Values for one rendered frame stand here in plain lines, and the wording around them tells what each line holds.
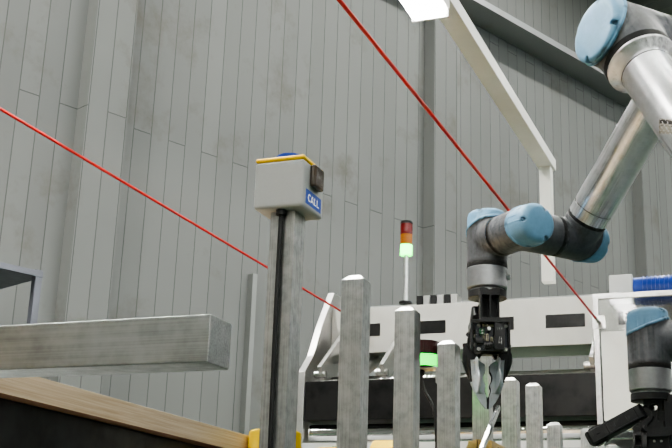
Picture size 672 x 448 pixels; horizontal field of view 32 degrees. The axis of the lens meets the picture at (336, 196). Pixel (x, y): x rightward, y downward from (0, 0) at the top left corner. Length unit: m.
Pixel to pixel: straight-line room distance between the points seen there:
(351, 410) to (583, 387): 2.86
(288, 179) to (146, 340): 0.80
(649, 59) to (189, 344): 1.28
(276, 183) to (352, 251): 7.32
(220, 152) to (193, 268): 0.88
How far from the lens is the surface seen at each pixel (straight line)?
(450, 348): 2.21
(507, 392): 2.69
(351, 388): 1.72
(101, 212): 7.26
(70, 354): 0.77
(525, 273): 10.55
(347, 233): 8.83
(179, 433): 1.63
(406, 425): 1.95
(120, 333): 0.75
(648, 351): 2.16
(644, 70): 1.88
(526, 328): 4.88
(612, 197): 2.13
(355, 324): 1.73
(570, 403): 4.52
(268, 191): 1.52
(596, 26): 1.96
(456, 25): 3.84
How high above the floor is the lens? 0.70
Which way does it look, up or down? 18 degrees up
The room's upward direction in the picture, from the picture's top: 2 degrees clockwise
